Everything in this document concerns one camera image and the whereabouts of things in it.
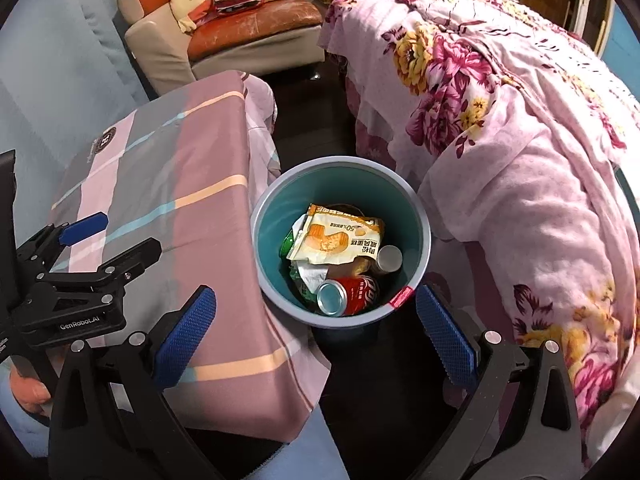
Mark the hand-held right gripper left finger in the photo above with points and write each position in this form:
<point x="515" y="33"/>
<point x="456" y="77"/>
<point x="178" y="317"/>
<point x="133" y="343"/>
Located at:
<point x="185" y="335"/>

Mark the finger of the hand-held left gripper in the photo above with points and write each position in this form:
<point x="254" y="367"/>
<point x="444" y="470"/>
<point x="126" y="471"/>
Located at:
<point x="85" y="225"/>
<point x="125" y="260"/>

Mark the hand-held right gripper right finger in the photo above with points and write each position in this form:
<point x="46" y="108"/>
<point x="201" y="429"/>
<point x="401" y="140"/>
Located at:
<point x="445" y="340"/>

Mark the orange white snack wrapper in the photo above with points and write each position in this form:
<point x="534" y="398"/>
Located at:
<point x="330" y="240"/>

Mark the teal trash bin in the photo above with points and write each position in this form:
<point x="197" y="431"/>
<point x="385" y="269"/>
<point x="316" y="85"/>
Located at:
<point x="300" y="195"/>

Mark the person's left forearm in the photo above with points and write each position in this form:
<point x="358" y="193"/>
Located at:
<point x="22" y="435"/>

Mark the person's left hand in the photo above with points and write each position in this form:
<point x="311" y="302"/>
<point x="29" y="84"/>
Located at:
<point x="30" y="392"/>

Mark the red soda can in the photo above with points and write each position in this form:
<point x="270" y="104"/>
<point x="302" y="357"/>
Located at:
<point x="357" y="292"/>

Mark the green can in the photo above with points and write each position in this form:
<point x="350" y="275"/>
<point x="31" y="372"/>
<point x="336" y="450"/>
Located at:
<point x="287" y="247"/>

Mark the clear green plastic wrapper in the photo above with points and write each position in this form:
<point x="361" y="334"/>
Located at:
<point x="310" y="276"/>

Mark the grey blue curtain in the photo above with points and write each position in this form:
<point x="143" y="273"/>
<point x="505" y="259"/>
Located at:
<point x="65" y="60"/>

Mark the light blue clothing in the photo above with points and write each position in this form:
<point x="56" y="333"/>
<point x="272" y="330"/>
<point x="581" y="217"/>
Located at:
<point x="310" y="455"/>

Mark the beige brown armchair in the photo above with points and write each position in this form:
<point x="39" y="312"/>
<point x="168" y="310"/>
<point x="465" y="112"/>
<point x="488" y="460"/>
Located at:
<point x="160" y="45"/>

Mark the pink floral blanket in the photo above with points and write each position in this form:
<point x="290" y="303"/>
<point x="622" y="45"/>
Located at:
<point x="500" y="135"/>

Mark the yellow cloth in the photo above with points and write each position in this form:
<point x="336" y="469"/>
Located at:
<point x="187" y="5"/>

